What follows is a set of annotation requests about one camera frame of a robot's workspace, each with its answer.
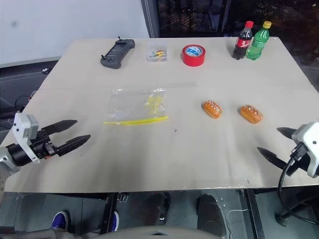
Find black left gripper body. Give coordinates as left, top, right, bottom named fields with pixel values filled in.
left=30, top=128, right=62, bottom=160

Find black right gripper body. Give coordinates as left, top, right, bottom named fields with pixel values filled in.
left=285, top=155, right=310, bottom=173

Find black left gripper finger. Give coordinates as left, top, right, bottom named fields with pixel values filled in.
left=40, top=119, right=78, bottom=136
left=56, top=134, right=91, bottom=157

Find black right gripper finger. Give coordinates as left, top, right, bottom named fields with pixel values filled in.
left=277, top=126, right=299, bottom=139
left=256, top=146, right=288, bottom=170

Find clear zip bag yellow seal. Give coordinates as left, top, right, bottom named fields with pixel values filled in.
left=103, top=87, right=169, bottom=126

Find orange bread roll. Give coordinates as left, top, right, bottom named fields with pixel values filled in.
left=240, top=104, right=264, bottom=124
left=201, top=100, right=223, bottom=120

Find black table leg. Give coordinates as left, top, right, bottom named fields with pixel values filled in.
left=99, top=192, right=118, bottom=235
left=243, top=188, right=266, bottom=239

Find black rounded shape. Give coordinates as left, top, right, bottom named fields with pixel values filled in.
left=196, top=194, right=225, bottom=233
left=144, top=191, right=171, bottom=225

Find grey remote controller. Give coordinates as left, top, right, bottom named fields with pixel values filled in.
left=100, top=36, right=136, bottom=69

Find green bottle yellow cap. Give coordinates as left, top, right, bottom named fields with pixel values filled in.
left=245, top=20, right=273, bottom=61

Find cola bottle red cap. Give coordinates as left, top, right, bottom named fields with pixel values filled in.
left=232, top=20, right=255, bottom=61

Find grey robot torso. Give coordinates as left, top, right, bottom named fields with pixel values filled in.
left=0, top=225, right=225, bottom=239

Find clear plastic box small parts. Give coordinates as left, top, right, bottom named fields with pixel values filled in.
left=146, top=41, right=168, bottom=63

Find red tape roll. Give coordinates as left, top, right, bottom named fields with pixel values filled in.
left=181, top=44, right=207, bottom=67

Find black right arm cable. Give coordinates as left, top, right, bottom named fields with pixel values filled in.
left=277, top=141, right=308, bottom=192

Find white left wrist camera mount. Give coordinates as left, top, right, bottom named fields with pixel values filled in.
left=12, top=112, right=41, bottom=164

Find black cables beside table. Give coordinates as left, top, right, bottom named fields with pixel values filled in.
left=14, top=91, right=34, bottom=113

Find black floor cable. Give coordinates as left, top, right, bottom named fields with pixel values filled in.
left=274, top=196, right=319, bottom=228

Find white floor cable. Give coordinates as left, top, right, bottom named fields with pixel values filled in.
left=226, top=209, right=248, bottom=235

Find grey window frame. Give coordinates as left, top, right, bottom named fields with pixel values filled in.
left=140, top=0, right=160, bottom=38

